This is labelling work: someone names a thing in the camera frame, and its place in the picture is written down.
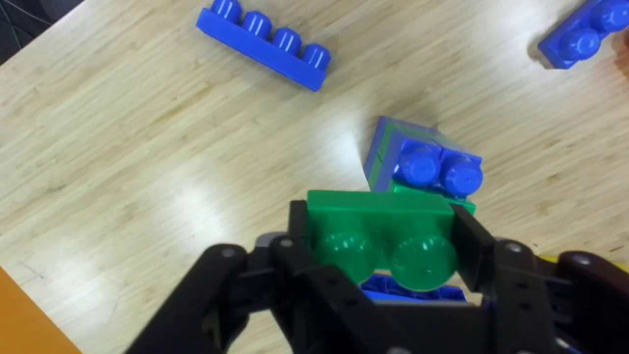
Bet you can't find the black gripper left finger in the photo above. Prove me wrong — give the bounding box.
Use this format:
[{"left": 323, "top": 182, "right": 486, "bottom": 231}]
[{"left": 124, "top": 200, "right": 395, "bottom": 354}]

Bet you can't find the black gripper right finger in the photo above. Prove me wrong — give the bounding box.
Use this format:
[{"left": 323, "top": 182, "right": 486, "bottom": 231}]
[{"left": 451, "top": 205, "right": 629, "bottom": 354}]

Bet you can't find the blue four-stud LEGO block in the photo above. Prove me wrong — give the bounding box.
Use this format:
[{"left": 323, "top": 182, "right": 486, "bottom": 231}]
[
  {"left": 360, "top": 274, "right": 468, "bottom": 306},
  {"left": 537, "top": 0, "right": 629, "bottom": 72},
  {"left": 195, "top": 0, "right": 333, "bottom": 95}
]

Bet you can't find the blue square LEGO block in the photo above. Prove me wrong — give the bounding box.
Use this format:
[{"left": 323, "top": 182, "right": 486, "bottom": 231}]
[{"left": 376, "top": 117, "right": 486, "bottom": 200}]

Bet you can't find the orange flat panel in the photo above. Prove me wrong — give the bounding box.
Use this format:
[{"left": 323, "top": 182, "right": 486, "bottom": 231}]
[{"left": 0, "top": 264, "right": 83, "bottom": 354}]

